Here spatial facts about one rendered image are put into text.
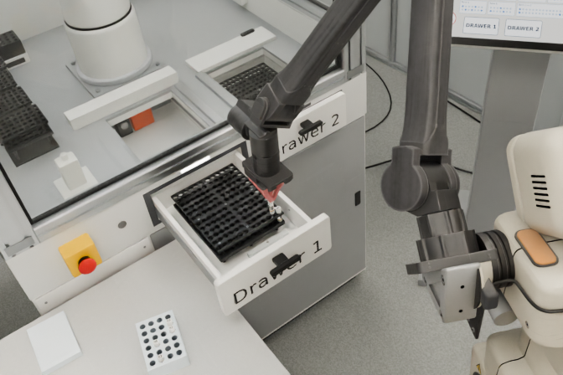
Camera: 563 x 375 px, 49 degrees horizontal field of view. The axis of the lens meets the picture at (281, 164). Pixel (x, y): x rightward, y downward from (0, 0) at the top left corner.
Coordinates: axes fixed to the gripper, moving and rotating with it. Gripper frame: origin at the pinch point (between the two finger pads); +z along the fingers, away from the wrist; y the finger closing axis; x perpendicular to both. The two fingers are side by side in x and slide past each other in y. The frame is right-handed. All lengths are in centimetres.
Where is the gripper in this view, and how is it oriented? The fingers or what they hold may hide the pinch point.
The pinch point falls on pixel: (270, 197)
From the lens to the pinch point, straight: 135.7
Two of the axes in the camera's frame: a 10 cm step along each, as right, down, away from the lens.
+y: -6.0, -5.3, 6.0
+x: -8.0, 4.5, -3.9
